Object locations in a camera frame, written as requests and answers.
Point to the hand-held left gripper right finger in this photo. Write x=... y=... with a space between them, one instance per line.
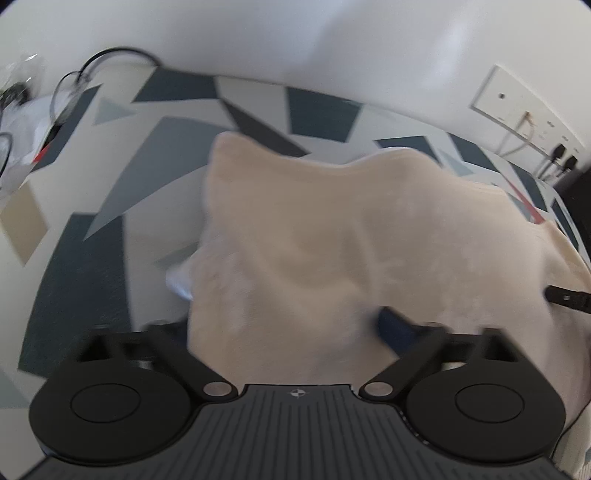
x=392 y=327

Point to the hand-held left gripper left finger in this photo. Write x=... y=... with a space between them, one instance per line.
x=171 y=339

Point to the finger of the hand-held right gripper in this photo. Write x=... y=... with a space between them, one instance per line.
x=570 y=299

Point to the cream fleece blanket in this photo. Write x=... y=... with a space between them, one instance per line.
x=346 y=230

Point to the black power plug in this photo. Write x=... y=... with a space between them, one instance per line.
x=560 y=154
x=571 y=164

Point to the geometric patterned table cover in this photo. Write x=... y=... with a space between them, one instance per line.
x=152 y=152

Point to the white plastic bag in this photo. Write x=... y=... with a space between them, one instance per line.
x=21 y=134

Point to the white double wall socket plate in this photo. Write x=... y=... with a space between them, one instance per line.
x=565 y=138

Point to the white wall socket panel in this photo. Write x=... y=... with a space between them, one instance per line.
x=501 y=90

